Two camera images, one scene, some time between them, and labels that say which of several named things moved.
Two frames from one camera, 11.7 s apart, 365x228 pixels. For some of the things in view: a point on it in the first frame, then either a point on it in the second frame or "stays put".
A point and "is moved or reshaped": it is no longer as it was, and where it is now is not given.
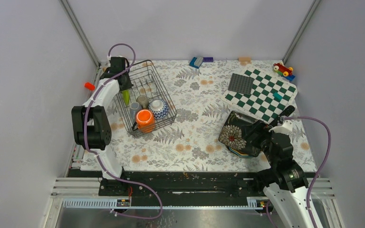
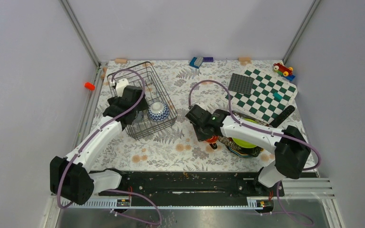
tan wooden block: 244,60 stays put
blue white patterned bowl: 159,108 stays put
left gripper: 128,84 -> 114,100
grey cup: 134,107 is moved or reshaped
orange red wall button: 90,86 stays put
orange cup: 145,121 -> 213,139
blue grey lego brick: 196,61 stays put
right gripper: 261,128 -> 200,137
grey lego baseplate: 241,84 stays put
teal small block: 277,95 stays put
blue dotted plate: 238,155 stays put
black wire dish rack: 146,106 stays put
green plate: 126,94 is moved or reshaped
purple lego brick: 207,59 stays put
